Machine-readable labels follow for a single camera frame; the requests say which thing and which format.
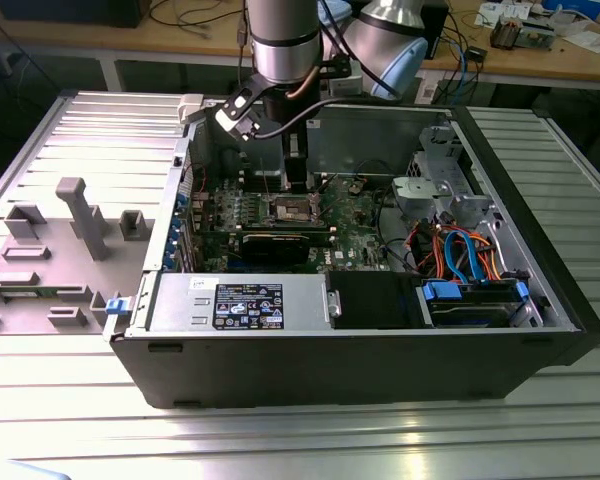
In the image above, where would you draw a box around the wooden desk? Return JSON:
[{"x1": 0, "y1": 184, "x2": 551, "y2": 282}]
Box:
[{"x1": 0, "y1": 0, "x2": 600, "y2": 109}]

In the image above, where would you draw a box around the silver drive cage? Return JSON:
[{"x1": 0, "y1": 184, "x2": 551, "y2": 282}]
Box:
[{"x1": 390, "y1": 124, "x2": 504, "y2": 236}]

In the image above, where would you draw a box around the black and grey PC case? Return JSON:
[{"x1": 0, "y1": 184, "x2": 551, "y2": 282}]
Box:
[{"x1": 102, "y1": 92, "x2": 600, "y2": 410}]

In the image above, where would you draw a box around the black tower box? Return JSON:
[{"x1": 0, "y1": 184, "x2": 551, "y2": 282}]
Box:
[{"x1": 424, "y1": 0, "x2": 450, "y2": 61}]

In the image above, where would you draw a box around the grey metal component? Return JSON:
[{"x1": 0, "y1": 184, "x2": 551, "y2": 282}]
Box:
[{"x1": 517, "y1": 19, "x2": 557, "y2": 52}]

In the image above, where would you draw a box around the metal locking lever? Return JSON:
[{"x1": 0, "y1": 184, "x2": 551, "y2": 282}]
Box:
[{"x1": 259, "y1": 155, "x2": 274, "y2": 201}]

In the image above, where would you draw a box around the grey power supply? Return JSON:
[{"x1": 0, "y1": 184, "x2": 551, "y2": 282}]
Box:
[{"x1": 147, "y1": 272, "x2": 331, "y2": 335}]

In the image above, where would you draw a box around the green motherboard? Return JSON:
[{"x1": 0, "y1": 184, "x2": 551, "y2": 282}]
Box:
[{"x1": 187, "y1": 169, "x2": 400, "y2": 275}]

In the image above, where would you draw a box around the grey parts rack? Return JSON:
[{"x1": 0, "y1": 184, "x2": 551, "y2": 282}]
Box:
[{"x1": 0, "y1": 177, "x2": 154, "y2": 336}]

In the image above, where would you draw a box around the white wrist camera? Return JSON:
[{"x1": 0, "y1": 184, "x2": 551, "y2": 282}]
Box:
[{"x1": 213, "y1": 84, "x2": 264, "y2": 145}]

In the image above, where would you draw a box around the black RAM slot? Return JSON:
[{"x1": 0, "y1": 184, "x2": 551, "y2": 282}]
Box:
[
  {"x1": 242, "y1": 183, "x2": 329, "y2": 195},
  {"x1": 237, "y1": 223, "x2": 337, "y2": 236},
  {"x1": 242, "y1": 176, "x2": 329, "y2": 187}
]

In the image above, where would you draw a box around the metal socket cover frame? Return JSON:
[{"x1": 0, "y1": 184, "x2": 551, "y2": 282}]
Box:
[{"x1": 313, "y1": 172, "x2": 346, "y2": 224}]

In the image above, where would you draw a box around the brown curved hose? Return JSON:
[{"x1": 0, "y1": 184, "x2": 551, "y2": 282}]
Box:
[{"x1": 285, "y1": 67, "x2": 324, "y2": 103}]

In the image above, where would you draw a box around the white paper sheet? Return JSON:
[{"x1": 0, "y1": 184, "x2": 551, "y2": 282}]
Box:
[
  {"x1": 562, "y1": 28, "x2": 600, "y2": 56},
  {"x1": 477, "y1": 0, "x2": 534, "y2": 29}
]

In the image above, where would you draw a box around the blue box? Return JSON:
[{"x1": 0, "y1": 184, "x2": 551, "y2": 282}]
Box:
[{"x1": 543, "y1": 0, "x2": 600, "y2": 13}]

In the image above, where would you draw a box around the green RAM stick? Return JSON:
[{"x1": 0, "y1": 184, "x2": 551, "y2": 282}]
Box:
[{"x1": 0, "y1": 285, "x2": 89, "y2": 300}]

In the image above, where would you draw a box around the black graphics card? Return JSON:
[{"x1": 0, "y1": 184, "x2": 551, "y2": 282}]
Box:
[{"x1": 239, "y1": 230, "x2": 312, "y2": 266}]

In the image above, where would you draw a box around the black camera cable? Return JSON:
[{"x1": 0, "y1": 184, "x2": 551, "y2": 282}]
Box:
[{"x1": 252, "y1": 99, "x2": 334, "y2": 140}]

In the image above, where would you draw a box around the metal cooler heatsink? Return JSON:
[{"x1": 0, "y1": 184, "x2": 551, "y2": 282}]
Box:
[{"x1": 489, "y1": 14, "x2": 520, "y2": 51}]

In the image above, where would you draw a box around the grey case latch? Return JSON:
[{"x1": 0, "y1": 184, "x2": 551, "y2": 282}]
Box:
[{"x1": 176, "y1": 93, "x2": 207, "y2": 126}]

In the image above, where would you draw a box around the blue flat wire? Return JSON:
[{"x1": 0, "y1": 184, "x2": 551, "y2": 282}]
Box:
[{"x1": 442, "y1": 230, "x2": 487, "y2": 287}]

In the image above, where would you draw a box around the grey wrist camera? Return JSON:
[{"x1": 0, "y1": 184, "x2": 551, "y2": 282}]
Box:
[{"x1": 323, "y1": 57, "x2": 366, "y2": 97}]

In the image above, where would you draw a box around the hard disk in blue carrier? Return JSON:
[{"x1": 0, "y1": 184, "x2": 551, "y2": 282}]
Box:
[{"x1": 417, "y1": 279, "x2": 531, "y2": 329}]

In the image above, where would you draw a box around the thin red wire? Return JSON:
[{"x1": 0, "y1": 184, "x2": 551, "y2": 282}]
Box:
[{"x1": 182, "y1": 162, "x2": 210, "y2": 197}]

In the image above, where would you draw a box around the grey hanging cable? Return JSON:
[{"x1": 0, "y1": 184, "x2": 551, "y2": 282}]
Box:
[{"x1": 235, "y1": 0, "x2": 249, "y2": 101}]

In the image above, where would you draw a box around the orange wire bundle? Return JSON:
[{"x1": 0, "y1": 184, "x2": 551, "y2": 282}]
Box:
[{"x1": 413, "y1": 223, "x2": 507, "y2": 281}]

